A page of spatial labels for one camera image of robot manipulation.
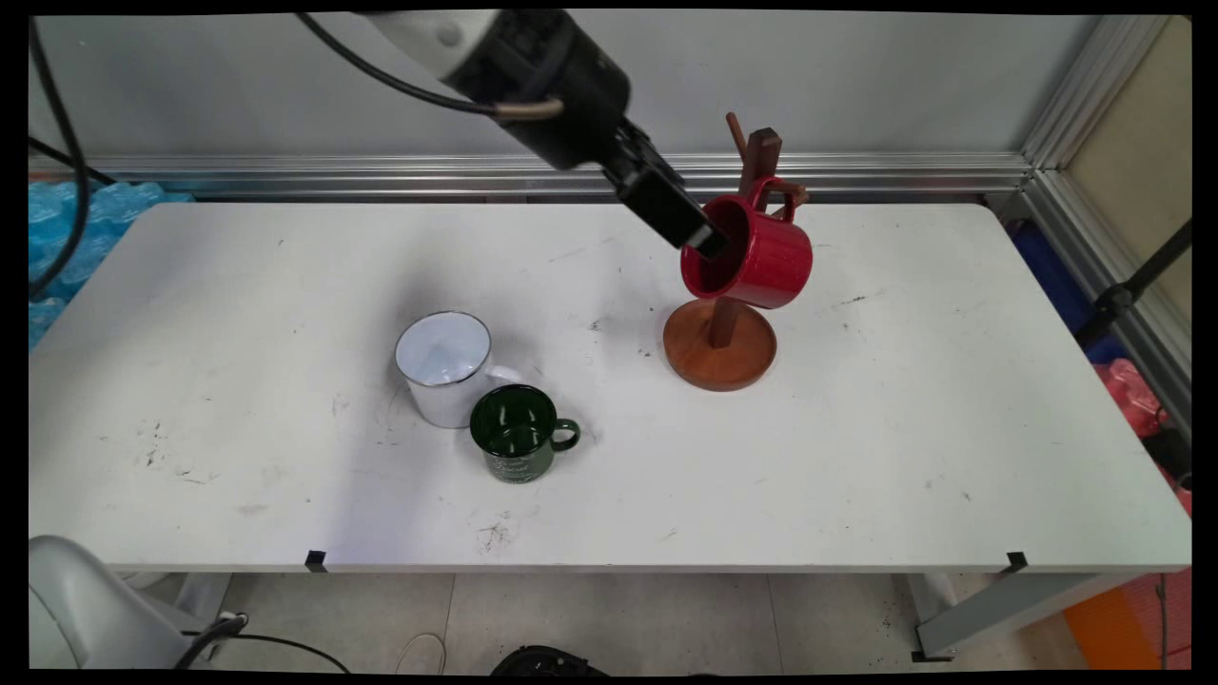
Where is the black rounded floor object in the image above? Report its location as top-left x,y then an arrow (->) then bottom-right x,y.
490,645 -> 610,676

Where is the orange floor box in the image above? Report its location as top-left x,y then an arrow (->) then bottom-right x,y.
1063,588 -> 1164,672

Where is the red plastic bag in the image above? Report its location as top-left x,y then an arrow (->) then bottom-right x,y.
1094,359 -> 1192,515

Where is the brown wooden mug tree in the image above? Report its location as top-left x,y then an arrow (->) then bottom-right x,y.
663,112 -> 810,393

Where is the red enamel mug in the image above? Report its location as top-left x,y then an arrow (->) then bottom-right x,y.
679,176 -> 815,310

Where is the thick black hanging cable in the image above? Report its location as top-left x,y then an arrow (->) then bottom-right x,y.
29,17 -> 92,298

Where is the white rounded machine housing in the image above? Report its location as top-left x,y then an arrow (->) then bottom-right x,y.
29,533 -> 225,672

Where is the blue plastic box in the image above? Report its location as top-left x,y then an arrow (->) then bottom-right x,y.
1011,221 -> 1129,364

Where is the horizontal aluminium frame rail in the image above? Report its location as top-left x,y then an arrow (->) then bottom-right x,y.
29,152 -> 1033,203

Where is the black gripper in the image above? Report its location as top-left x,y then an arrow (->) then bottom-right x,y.
447,10 -> 730,261

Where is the thin black cable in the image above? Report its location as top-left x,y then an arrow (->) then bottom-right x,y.
29,138 -> 117,185

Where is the black tripod pole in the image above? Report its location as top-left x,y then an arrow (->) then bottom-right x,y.
1075,219 -> 1192,348

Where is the dark green mug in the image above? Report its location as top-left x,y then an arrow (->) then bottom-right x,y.
469,383 -> 581,484

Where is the white enamel mug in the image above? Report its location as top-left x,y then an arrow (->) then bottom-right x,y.
394,310 -> 529,430

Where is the grey table leg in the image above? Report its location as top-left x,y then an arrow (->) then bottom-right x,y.
904,571 -> 1143,662

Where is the aluminium frame corner post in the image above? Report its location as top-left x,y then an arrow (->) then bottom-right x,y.
1023,14 -> 1192,439

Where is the black floor cable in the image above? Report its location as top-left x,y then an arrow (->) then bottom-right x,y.
171,611 -> 353,674

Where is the blue bubble wrap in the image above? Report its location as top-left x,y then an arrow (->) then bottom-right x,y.
29,181 -> 196,348

